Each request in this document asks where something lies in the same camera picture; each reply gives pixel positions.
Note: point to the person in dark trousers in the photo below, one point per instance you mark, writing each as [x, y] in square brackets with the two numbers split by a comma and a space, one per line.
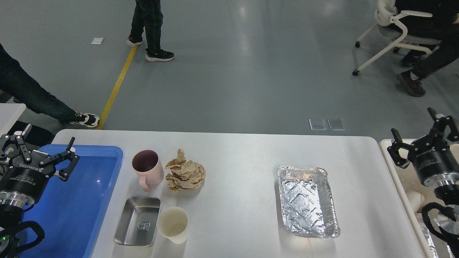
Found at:
[15, 81]

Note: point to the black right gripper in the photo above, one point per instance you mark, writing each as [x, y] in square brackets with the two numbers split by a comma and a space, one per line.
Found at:
[432, 163]

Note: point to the pink ribbed mug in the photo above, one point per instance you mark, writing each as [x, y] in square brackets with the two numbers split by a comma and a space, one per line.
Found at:
[148, 168]

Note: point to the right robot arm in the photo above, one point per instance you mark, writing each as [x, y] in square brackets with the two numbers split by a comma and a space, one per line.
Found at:
[448, 193]

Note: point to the floor outlet cover right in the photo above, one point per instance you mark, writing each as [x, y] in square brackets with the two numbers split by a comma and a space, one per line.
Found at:
[336, 124]

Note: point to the foil tray in bin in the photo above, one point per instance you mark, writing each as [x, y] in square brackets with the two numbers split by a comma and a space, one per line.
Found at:
[437, 247]

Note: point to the white office chair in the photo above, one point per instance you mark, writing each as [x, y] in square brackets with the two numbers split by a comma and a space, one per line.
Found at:
[388, 21]

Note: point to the white floor paper scrap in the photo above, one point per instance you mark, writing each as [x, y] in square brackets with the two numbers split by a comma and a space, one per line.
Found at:
[97, 40]

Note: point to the white cup in bin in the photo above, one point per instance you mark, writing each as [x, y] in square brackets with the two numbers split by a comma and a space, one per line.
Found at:
[415, 200]

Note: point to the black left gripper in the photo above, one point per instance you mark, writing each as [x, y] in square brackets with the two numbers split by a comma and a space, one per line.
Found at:
[29, 173]

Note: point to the floor outlet cover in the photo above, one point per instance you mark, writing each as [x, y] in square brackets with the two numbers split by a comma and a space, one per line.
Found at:
[336, 124]
[317, 124]

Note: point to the walking person legs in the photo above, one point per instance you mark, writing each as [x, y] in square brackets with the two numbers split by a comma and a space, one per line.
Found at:
[148, 19]

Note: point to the aluminium foil tray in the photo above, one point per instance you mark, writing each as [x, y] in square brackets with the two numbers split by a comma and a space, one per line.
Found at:
[307, 203]

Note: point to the stainless steel tray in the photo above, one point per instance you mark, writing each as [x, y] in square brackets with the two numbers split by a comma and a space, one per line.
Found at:
[137, 223]

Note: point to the beige plastic bin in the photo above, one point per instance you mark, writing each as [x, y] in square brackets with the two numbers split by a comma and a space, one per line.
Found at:
[407, 180]

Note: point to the white side table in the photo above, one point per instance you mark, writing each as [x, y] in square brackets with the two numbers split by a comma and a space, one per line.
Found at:
[9, 114]

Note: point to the crumpled brown paper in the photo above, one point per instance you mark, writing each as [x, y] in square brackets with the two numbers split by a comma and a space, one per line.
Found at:
[184, 174]

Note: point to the blue plastic bin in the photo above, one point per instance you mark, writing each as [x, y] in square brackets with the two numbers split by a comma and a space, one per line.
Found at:
[71, 212]

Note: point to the cream paper cup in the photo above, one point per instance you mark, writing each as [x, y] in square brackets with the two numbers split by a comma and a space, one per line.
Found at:
[173, 223]

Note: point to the floor outlet cover left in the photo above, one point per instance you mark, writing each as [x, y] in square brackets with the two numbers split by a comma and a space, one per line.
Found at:
[317, 124]

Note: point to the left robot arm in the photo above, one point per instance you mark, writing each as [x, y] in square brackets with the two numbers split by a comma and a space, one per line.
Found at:
[18, 235]

